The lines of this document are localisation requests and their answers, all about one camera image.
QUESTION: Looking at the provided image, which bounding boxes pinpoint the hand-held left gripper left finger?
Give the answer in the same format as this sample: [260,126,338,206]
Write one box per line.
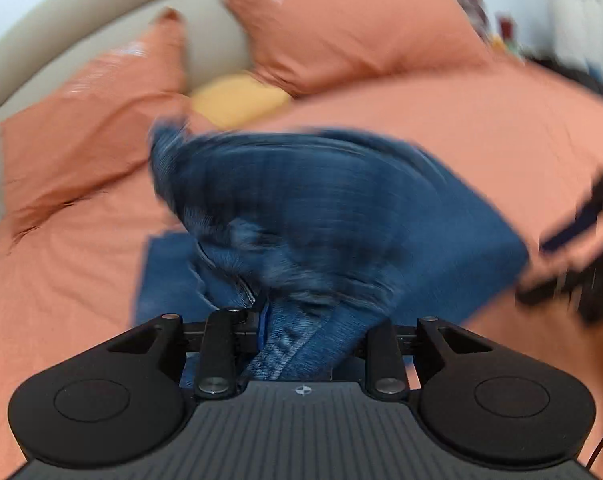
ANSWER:
[70,307,272,400]

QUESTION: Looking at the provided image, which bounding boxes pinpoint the bed with orange sheet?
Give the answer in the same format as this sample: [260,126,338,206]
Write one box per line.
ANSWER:
[0,54,603,480]

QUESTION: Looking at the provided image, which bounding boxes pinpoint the yellow cushion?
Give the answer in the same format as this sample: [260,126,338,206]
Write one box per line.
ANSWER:
[188,73,295,129]

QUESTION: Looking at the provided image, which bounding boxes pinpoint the blue denim pants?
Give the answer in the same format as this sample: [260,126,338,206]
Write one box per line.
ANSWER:
[134,122,530,384]

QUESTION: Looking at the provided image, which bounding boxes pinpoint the orange embroidered pillow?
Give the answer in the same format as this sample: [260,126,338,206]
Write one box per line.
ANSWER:
[218,0,493,99]
[0,7,208,237]

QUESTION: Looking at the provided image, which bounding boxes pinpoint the black jacket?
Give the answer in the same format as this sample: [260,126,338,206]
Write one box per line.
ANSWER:
[523,52,603,107]

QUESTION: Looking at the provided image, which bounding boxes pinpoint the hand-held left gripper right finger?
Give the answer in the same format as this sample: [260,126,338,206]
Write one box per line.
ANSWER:
[365,316,528,402]

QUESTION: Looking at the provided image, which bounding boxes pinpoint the beige padded headboard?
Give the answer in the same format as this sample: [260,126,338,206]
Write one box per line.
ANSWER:
[0,0,453,222]

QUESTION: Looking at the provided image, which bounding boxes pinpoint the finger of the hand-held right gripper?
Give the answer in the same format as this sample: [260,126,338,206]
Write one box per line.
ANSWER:
[538,152,603,257]
[514,267,582,307]

